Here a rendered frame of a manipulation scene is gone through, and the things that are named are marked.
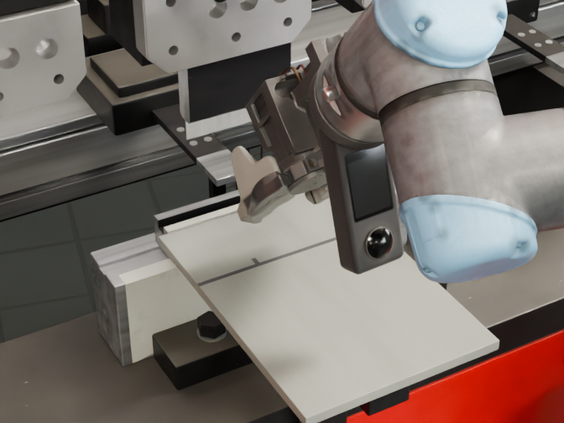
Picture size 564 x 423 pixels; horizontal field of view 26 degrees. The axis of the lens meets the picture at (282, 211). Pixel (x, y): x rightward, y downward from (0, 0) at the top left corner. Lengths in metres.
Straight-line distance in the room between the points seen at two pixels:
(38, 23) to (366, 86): 0.26
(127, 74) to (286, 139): 0.40
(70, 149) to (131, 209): 1.58
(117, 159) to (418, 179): 0.67
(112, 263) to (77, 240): 1.69
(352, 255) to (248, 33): 0.21
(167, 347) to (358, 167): 0.32
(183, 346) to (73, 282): 1.58
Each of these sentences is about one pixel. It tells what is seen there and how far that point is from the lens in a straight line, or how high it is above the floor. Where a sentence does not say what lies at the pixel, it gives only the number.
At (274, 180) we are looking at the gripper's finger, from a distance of 0.93.
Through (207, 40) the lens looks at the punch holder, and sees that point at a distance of 0.99.
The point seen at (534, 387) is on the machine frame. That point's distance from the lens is 1.32.
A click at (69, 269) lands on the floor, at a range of 2.73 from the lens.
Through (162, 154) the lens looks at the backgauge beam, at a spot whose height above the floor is 0.91.
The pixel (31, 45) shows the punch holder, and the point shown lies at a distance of 0.93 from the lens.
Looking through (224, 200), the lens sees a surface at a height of 1.00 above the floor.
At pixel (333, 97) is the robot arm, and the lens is 0.83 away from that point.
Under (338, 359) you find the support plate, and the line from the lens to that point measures 0.97.
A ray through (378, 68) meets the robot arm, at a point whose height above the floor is 1.29.
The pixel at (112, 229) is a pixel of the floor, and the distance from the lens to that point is 2.84.
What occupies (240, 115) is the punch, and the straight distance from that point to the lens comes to 1.09.
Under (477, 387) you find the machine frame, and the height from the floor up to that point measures 0.80.
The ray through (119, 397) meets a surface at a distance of 1.13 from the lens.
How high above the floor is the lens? 1.64
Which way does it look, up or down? 35 degrees down
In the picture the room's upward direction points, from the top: straight up
